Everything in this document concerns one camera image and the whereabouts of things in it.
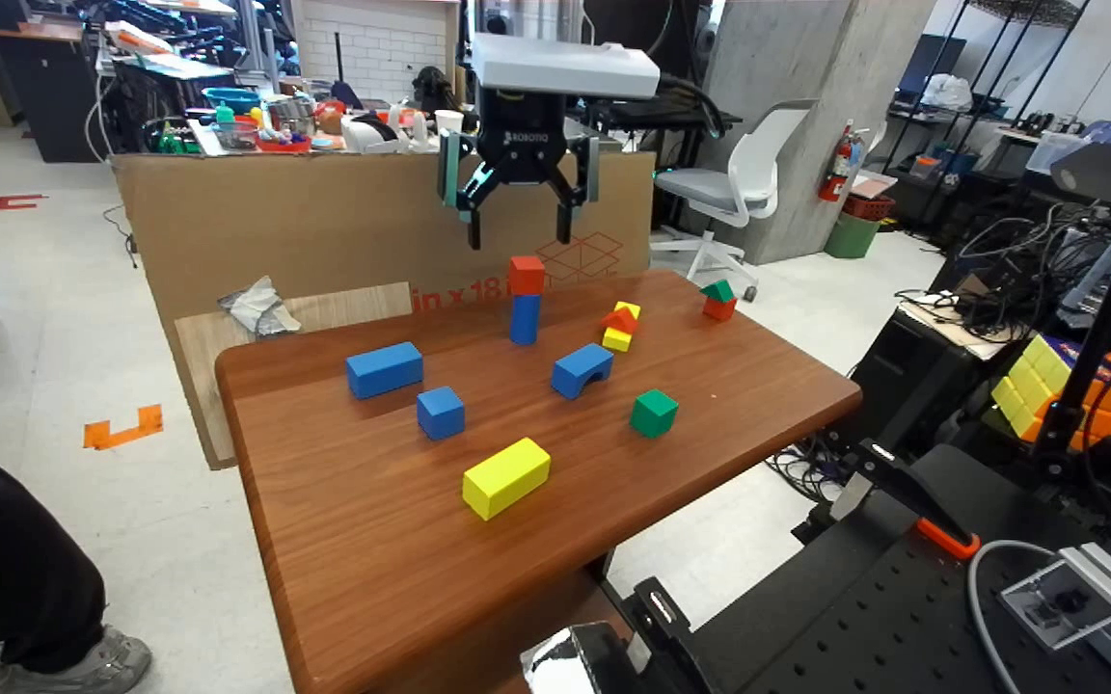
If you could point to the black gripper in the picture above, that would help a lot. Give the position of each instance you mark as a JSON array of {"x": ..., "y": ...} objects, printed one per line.
[{"x": 520, "y": 142}]

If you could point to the orange cube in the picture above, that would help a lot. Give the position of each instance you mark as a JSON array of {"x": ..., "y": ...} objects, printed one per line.
[{"x": 527, "y": 274}]

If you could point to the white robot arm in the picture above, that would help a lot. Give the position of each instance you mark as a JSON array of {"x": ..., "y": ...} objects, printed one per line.
[{"x": 504, "y": 60}]

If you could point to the blue cylindrical block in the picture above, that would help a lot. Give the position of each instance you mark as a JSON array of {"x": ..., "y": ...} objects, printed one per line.
[{"x": 527, "y": 317}]

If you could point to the red cube on yellow block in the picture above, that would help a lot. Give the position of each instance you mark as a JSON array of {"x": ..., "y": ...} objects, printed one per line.
[{"x": 623, "y": 322}]

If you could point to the yellow flat long block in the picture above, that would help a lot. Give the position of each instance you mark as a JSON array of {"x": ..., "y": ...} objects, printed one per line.
[{"x": 620, "y": 342}]

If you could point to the blue arch block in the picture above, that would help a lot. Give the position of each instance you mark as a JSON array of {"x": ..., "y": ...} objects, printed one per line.
[{"x": 580, "y": 369}]

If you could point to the blue rectangular block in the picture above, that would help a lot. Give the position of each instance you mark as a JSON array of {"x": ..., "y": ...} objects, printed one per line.
[{"x": 383, "y": 371}]

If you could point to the green cube on red block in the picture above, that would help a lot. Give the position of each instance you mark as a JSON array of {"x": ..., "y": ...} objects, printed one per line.
[{"x": 718, "y": 291}]

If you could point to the red block under green cube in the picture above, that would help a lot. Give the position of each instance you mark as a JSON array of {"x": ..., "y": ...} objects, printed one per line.
[{"x": 718, "y": 310}]

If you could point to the small blue cube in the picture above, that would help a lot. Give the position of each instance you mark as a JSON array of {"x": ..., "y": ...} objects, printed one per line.
[{"x": 443, "y": 416}]

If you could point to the yellow rectangular block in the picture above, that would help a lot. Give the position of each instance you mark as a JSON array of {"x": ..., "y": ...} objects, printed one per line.
[{"x": 506, "y": 477}]

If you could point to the large cardboard box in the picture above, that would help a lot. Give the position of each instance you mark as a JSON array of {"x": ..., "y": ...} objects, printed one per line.
[{"x": 350, "y": 241}]

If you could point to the grey office chair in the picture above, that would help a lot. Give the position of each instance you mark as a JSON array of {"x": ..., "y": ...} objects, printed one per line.
[{"x": 736, "y": 193}]

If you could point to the red fire extinguisher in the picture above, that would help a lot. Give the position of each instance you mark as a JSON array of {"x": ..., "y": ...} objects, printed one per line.
[{"x": 842, "y": 164}]

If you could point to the wooden table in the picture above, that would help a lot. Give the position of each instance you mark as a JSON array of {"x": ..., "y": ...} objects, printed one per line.
[{"x": 426, "y": 493}]

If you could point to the green bucket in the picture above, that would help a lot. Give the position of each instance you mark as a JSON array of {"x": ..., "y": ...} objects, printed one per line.
[{"x": 849, "y": 236}]

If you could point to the black orange clamp rear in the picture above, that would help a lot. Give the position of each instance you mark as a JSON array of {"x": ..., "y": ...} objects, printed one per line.
[{"x": 880, "y": 472}]

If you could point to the black orange clamp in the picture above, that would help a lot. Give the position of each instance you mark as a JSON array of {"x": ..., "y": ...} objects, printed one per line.
[
  {"x": 599, "y": 662},
  {"x": 880, "y": 472}
]

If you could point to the black orange clamp front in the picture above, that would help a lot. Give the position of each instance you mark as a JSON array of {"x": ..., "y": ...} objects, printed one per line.
[{"x": 599, "y": 662}]

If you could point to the person in dark clothes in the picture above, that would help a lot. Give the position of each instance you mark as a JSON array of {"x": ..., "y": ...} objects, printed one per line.
[{"x": 50, "y": 612}]

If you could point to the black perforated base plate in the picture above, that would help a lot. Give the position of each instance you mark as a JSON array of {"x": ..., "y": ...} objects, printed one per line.
[{"x": 876, "y": 612}]

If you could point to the black camera stand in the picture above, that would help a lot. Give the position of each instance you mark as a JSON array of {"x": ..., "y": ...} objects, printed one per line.
[{"x": 1062, "y": 417}]

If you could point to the aluminium bracket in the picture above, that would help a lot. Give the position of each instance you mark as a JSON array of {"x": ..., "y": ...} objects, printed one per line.
[{"x": 1068, "y": 602}]

